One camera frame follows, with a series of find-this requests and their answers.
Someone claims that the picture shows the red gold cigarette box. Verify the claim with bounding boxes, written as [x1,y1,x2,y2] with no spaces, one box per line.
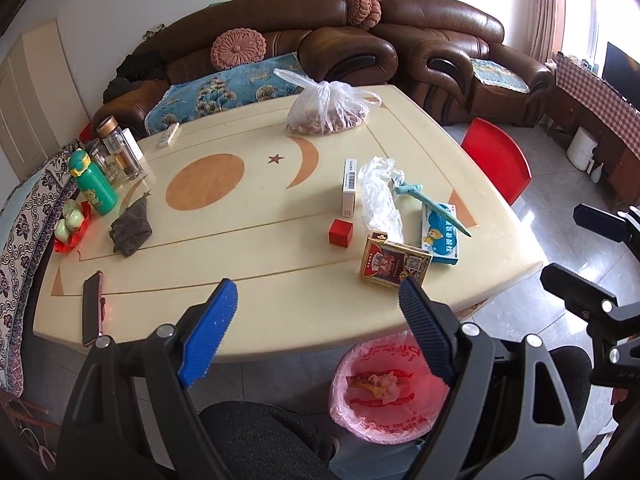
[360,232,433,287]

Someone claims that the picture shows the small red cube box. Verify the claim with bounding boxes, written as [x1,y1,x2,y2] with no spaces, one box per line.
[328,219,354,248]

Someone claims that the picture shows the teal toy stick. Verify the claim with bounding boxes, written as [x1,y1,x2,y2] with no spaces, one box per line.
[394,182,471,237]

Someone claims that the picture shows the clear plastic bag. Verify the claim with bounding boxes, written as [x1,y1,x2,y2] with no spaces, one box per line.
[358,156,405,244]

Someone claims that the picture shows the pink cushion on sofa arm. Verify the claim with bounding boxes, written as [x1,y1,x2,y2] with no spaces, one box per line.
[345,0,382,30]

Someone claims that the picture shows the pink lined trash bin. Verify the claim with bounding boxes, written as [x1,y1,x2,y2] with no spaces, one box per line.
[329,330,449,445]

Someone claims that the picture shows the smartphone with red case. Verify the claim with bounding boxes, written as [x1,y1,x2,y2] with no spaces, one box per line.
[81,270,104,347]

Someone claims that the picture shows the dark grey rag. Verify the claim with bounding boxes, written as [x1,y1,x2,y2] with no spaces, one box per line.
[110,196,152,257]

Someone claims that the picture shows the beige patterned coffee table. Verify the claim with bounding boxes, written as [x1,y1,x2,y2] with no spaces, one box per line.
[32,86,546,362]

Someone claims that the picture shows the white appliance on floor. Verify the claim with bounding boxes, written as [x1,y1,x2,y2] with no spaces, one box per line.
[566,127,598,174]

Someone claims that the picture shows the red plate with fruit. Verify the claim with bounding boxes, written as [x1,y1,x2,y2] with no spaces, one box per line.
[53,200,92,252]

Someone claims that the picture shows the red plastic chair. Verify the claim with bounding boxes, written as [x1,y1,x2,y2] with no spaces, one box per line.
[461,118,533,205]

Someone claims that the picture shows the green kids water bottle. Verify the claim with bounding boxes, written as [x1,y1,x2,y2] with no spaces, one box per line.
[67,148,117,216]

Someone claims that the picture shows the white remote control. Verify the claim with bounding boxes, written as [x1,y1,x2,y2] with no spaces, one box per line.
[158,122,181,148]

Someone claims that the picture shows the black white patterned cloth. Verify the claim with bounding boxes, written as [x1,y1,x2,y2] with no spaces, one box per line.
[0,140,80,396]

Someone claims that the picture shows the red checked cloth cabinet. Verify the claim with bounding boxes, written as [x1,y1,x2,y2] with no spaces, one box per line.
[546,52,639,206]

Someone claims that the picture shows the glass jar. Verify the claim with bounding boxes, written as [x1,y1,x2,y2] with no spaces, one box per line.
[85,139,120,186]

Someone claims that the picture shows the glass tea bottle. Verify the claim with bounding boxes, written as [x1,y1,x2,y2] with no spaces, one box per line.
[96,116,142,180]

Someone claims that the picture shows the plastic bag of peanuts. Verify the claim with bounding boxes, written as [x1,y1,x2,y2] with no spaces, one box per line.
[273,68,383,136]

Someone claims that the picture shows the black flat television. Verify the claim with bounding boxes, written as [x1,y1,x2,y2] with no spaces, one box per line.
[602,42,640,110]

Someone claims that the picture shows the blue armchair seat cover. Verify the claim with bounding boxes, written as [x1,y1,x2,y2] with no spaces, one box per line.
[471,58,529,94]

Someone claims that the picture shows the blue floral sofa cover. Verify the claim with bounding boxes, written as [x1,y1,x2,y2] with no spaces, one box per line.
[144,53,307,136]

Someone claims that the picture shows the brown leather armchair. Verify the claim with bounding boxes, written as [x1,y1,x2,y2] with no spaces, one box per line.
[372,0,554,127]

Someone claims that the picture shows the beige wardrobe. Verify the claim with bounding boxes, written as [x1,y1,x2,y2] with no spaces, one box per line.
[1,21,90,181]

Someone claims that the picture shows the dark clothes on sofa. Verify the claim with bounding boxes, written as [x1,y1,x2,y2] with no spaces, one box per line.
[102,51,166,104]

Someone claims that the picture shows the brown leather long sofa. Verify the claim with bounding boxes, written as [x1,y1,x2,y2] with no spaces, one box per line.
[91,0,398,138]

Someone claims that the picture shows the pink round cushion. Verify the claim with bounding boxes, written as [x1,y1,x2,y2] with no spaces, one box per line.
[209,27,267,70]

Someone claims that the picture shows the pink curtain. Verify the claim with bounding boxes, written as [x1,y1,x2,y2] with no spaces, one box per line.
[527,0,566,63]

